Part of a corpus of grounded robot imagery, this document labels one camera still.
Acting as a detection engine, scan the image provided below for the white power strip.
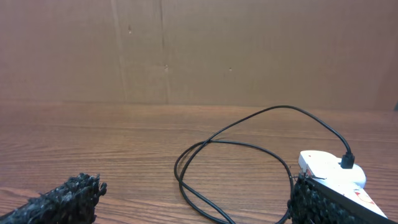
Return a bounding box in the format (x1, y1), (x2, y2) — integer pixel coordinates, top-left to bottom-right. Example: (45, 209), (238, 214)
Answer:
(298, 150), (388, 219)

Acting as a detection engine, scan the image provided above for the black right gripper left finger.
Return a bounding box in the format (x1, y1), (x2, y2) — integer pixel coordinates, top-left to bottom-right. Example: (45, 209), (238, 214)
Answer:
(1, 173), (107, 224)

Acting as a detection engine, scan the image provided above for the white charger plug adapter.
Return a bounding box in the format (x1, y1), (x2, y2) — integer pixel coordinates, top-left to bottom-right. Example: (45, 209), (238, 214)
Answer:
(298, 151), (366, 189)

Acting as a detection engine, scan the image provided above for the black charging cable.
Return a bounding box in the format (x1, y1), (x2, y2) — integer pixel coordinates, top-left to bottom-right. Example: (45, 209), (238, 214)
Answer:
(174, 105), (356, 224)

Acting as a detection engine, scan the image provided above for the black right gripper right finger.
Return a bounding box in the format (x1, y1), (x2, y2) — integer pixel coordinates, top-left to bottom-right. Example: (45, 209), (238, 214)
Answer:
(287, 174), (397, 224)

